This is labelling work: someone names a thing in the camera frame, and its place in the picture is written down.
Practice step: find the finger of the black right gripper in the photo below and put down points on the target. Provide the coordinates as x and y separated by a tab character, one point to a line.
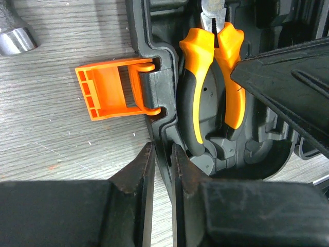
293	82

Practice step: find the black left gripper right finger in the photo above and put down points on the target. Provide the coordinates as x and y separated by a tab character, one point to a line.
225	212

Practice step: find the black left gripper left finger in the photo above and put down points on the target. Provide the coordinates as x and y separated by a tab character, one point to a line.
112	212

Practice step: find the black handle claw hammer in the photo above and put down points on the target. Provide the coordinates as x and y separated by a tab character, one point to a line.
17	36

